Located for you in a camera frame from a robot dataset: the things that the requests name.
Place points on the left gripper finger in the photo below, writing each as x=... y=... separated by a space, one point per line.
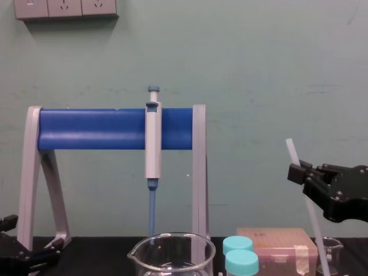
x=8 y=223
x=44 y=257

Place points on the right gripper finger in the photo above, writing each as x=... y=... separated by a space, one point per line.
x=327 y=170
x=314 y=185

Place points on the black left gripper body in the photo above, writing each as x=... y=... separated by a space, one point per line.
x=13 y=258

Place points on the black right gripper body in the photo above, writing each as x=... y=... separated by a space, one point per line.
x=349 y=195

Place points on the translucent white stirring rod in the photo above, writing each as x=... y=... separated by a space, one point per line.
x=314 y=218

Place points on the small clear glass beaker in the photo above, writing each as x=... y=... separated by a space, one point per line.
x=333 y=253

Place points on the pink pipette tip box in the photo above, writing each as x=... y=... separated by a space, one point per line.
x=276 y=238

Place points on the beige masking tape strip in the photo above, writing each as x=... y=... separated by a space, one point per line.
x=301 y=256

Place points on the vial with teal cap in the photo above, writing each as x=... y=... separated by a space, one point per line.
x=241 y=263
x=238 y=243

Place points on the blue and grey pipette stand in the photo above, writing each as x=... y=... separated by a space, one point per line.
x=92 y=129

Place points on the large clear glass beaker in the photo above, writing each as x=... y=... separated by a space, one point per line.
x=172 y=258

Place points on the grey wall socket panel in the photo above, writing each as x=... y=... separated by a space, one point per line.
x=99 y=7
x=31 y=8
x=64 y=8

